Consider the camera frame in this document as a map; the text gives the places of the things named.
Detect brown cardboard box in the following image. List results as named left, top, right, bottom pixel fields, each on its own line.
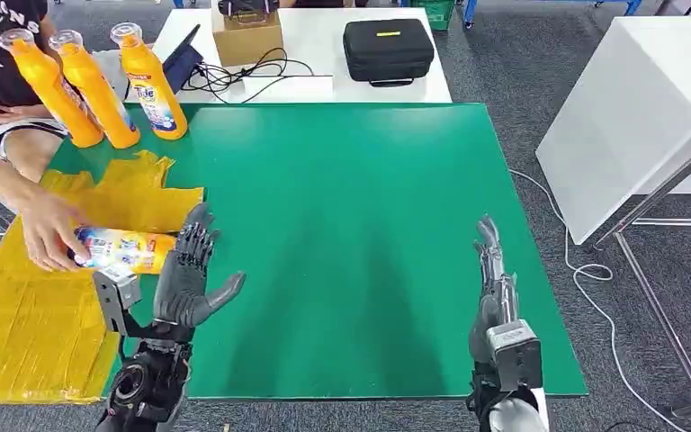
left=211, top=10, right=285, bottom=68

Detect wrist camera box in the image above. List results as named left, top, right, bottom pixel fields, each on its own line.
left=486, top=319, right=544, bottom=393
left=92, top=265, right=143, bottom=338

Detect green table mat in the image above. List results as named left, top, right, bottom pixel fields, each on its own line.
left=47, top=102, right=588, bottom=401

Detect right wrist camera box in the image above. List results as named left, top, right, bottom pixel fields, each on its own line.
left=486, top=319, right=544, bottom=393

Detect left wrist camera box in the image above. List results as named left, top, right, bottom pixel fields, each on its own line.
left=92, top=265, right=143, bottom=338

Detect orange drink bottle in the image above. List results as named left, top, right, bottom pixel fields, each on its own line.
left=71, top=225, right=178, bottom=275
left=0, top=28, right=105, bottom=149
left=48, top=30, right=141, bottom=150
left=110, top=22, right=189, bottom=141

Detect metal table frame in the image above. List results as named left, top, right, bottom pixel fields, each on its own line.
left=592, top=94, right=691, bottom=419

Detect large white table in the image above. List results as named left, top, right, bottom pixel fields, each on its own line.
left=534, top=14, right=691, bottom=246

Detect white floor cable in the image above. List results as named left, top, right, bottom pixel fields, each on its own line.
left=509, top=168, right=691, bottom=432

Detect black cables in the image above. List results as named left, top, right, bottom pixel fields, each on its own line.
left=179, top=47, right=335, bottom=105

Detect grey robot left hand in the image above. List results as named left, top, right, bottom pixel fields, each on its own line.
left=153, top=202, right=247, bottom=329

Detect person's left hand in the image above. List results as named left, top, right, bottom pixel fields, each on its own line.
left=0, top=103, right=55, bottom=125

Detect dark tablet with cover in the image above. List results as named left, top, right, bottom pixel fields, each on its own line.
left=161, top=23, right=205, bottom=95

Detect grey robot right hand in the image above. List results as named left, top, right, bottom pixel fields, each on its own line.
left=467, top=214, right=519, bottom=365

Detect green plastic crate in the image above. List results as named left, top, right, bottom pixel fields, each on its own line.
left=410, top=0, right=457, bottom=31

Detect black carry case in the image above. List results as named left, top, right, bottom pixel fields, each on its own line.
left=341, top=17, right=435, bottom=88

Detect person's right hand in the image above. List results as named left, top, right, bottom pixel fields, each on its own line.
left=20, top=190, right=94, bottom=274

